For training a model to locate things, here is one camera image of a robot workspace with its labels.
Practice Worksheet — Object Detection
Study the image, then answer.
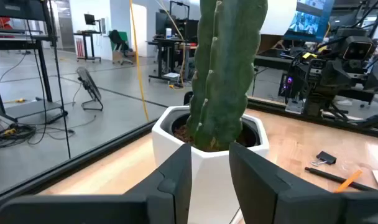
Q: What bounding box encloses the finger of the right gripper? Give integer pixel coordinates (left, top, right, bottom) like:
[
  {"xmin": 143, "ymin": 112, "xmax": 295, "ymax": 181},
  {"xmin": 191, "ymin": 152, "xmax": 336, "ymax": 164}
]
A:
[
  {"xmin": 327, "ymin": 60, "xmax": 356, "ymax": 90},
  {"xmin": 362, "ymin": 70, "xmax": 378, "ymax": 93}
]

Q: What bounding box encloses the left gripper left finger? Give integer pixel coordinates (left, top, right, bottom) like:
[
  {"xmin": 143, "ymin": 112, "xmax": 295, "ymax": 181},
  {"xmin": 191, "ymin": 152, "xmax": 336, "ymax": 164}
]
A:
[{"xmin": 0, "ymin": 142, "xmax": 193, "ymax": 224}]

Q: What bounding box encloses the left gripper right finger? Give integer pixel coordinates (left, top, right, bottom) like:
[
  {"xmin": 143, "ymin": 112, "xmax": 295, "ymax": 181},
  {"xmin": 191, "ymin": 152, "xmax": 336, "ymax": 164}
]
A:
[{"xmin": 228, "ymin": 142, "xmax": 378, "ymax": 224}]

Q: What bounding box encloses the black pen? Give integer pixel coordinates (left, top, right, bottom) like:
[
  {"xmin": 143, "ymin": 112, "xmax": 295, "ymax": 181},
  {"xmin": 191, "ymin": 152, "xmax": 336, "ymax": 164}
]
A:
[{"xmin": 304, "ymin": 166, "xmax": 378, "ymax": 192}]

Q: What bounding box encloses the small black binder clip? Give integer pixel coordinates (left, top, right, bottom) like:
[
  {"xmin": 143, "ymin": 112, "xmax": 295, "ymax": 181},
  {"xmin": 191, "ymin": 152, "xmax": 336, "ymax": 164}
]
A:
[{"xmin": 310, "ymin": 151, "xmax": 338, "ymax": 167}]

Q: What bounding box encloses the yellow wooden pencil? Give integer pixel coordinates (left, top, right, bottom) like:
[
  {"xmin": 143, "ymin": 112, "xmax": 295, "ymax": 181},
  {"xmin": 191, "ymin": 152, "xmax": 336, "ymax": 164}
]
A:
[{"xmin": 333, "ymin": 169, "xmax": 363, "ymax": 194}]

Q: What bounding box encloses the black office chair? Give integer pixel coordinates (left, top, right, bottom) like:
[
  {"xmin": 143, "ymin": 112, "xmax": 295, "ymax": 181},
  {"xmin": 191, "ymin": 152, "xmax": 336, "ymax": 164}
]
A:
[{"xmin": 108, "ymin": 29, "xmax": 135, "ymax": 66}]

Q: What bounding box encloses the blue display screen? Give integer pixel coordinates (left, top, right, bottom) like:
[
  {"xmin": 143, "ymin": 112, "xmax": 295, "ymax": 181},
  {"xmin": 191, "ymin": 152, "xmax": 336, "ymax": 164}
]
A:
[{"xmin": 283, "ymin": 0, "xmax": 335, "ymax": 44}]

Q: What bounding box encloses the white faceted plant pot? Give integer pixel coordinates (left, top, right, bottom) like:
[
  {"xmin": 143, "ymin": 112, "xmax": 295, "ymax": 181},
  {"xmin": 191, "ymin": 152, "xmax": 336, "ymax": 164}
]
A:
[{"xmin": 151, "ymin": 105, "xmax": 270, "ymax": 224}]

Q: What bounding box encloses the green cactus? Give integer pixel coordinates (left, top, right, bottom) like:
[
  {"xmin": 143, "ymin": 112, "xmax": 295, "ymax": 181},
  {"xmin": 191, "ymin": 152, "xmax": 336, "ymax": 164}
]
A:
[{"xmin": 185, "ymin": 0, "xmax": 269, "ymax": 152}]

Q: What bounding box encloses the black floor fan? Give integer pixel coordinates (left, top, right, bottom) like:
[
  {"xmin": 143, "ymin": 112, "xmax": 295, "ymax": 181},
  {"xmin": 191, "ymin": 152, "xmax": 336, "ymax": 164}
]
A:
[{"xmin": 76, "ymin": 66, "xmax": 104, "ymax": 112}]

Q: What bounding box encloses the large black monitor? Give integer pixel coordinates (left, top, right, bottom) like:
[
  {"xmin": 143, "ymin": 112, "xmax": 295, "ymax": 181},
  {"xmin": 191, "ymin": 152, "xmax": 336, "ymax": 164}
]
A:
[{"xmin": 154, "ymin": 11, "xmax": 178, "ymax": 35}]

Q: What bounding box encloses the small monitor on stand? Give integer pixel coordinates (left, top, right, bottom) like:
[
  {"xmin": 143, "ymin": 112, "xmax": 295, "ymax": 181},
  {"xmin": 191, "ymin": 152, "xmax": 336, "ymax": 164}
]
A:
[{"xmin": 73, "ymin": 13, "xmax": 103, "ymax": 63}]

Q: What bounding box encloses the black metal workbench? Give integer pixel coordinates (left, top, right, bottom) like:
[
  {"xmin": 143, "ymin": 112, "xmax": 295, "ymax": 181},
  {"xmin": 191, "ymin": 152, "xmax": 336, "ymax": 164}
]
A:
[{"xmin": 0, "ymin": 0, "xmax": 68, "ymax": 124}]

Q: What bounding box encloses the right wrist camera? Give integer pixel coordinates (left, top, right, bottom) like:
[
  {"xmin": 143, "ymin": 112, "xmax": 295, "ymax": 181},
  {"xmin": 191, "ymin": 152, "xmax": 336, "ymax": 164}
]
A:
[{"xmin": 342, "ymin": 35, "xmax": 377, "ymax": 62}]

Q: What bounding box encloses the yellow hanging cable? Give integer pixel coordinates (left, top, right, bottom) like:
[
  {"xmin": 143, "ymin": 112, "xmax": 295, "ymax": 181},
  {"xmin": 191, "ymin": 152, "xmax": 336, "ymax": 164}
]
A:
[{"xmin": 128, "ymin": 0, "xmax": 150, "ymax": 123}]

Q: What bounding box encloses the floor cable bundle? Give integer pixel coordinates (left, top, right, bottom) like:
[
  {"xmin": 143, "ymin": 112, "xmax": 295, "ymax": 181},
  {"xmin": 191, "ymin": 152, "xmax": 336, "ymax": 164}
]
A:
[{"xmin": 0, "ymin": 114, "xmax": 76, "ymax": 151}]

